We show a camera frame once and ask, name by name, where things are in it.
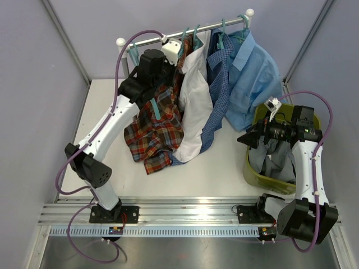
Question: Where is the teal hanger of checked shirt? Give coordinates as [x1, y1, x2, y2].
[216, 18, 226, 50]

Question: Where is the red brown plaid shirt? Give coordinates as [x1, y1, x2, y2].
[118, 38, 192, 174]

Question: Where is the teal hanger of grey shirt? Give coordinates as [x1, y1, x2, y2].
[129, 44, 160, 120]

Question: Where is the dark blue checked shirt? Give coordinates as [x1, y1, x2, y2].
[170, 30, 233, 166]

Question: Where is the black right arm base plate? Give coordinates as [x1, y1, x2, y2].
[236, 205, 275, 225]

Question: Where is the metal clothes rack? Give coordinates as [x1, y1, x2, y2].
[115, 8, 255, 81]

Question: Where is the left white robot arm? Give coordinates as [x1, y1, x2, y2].
[65, 48, 178, 224]

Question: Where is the aluminium mounting rail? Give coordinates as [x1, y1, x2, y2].
[38, 196, 258, 226]

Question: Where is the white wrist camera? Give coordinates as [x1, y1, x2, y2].
[264, 96, 282, 122]
[160, 38, 182, 66]

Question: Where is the teal hanger of white shirt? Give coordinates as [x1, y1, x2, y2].
[192, 24, 204, 51]

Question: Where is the grey shirt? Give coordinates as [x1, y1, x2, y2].
[248, 136, 296, 183]

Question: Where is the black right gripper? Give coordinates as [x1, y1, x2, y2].
[238, 110, 294, 149]

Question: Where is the green laundry basket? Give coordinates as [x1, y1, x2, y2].
[243, 104, 321, 195]

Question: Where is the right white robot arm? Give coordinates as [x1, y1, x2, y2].
[236, 104, 338, 245]

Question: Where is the white slotted cable duct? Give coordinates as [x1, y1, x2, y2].
[50, 225, 259, 238]

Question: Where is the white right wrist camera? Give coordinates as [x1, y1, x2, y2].
[264, 96, 282, 122]

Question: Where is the teal hanger of blue shirt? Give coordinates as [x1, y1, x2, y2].
[236, 14, 250, 43]

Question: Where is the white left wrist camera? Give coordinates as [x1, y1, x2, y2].
[160, 38, 182, 66]

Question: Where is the teal hanger of plaid shirt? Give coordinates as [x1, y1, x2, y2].
[178, 27, 190, 59]

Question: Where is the white shirt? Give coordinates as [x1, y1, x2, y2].
[173, 31, 213, 163]

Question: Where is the light blue shirt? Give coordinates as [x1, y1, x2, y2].
[225, 30, 282, 132]

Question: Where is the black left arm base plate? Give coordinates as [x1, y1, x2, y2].
[89, 206, 140, 224]

